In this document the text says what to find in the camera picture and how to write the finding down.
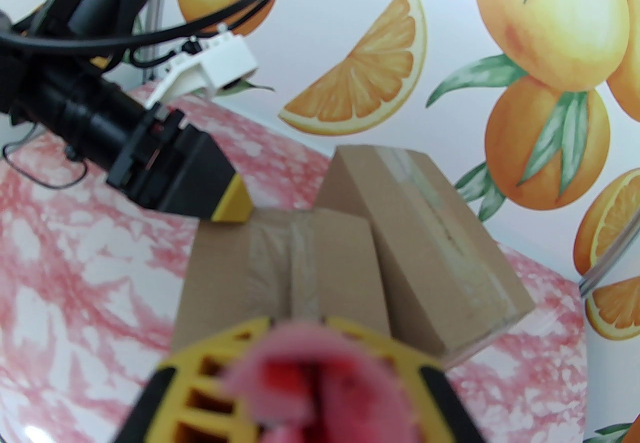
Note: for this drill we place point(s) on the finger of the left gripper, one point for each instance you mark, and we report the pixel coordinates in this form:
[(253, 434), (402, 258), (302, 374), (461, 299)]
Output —
[(210, 181)]

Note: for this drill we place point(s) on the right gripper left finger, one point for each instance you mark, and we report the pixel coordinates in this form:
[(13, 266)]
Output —
[(200, 396)]

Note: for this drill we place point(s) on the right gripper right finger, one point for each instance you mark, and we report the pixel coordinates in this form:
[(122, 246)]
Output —
[(440, 406)]

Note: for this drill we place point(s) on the large cardboard box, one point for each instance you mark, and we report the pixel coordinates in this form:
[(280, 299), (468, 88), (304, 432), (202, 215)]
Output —
[(225, 271)]

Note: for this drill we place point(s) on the pink utility knife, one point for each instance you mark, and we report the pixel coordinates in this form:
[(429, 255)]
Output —
[(320, 381)]

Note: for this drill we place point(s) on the small taped cardboard box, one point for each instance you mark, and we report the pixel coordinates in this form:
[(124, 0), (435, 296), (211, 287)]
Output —
[(425, 241)]

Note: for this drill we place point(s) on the pink marble table mat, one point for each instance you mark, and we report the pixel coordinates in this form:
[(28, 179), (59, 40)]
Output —
[(75, 281)]

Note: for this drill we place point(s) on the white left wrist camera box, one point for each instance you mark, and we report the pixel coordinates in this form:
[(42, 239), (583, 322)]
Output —
[(220, 58)]

